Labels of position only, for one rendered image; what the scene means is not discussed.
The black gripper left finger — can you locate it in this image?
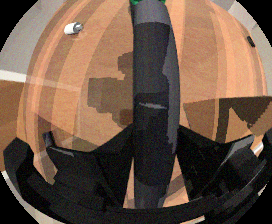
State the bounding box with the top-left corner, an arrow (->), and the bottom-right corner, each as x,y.
46,123 -> 133,208

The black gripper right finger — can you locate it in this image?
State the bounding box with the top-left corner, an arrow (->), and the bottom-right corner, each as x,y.
176,124 -> 254,201

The green cup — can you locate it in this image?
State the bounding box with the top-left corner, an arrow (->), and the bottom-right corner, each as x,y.
131,0 -> 165,6

